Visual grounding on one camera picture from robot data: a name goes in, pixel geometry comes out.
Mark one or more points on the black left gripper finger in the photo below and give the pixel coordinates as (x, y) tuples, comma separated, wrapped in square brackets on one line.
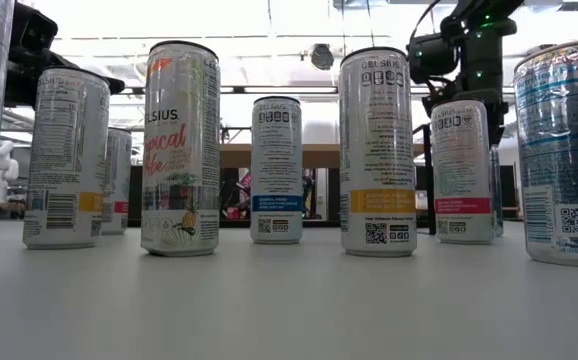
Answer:
[(117, 86)]

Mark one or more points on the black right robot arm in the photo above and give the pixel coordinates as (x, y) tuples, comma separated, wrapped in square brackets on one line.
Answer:
[(483, 55)]

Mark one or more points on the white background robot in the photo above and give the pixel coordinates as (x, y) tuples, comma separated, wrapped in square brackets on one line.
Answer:
[(6, 167)]

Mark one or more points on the round dark ceiling fixture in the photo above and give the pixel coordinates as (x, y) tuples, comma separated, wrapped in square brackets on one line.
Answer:
[(322, 57)]

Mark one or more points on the silver can with blue print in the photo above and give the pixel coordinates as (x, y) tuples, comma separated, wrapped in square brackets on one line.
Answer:
[(564, 150)]

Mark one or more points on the white Celsius can blue band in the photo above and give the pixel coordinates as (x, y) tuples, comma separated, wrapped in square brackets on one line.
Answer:
[(276, 170)]

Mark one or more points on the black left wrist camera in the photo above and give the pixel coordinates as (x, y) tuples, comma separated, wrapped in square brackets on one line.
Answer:
[(34, 27)]

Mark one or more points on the wooden shelf black frame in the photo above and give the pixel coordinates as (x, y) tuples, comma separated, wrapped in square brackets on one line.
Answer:
[(429, 200)]

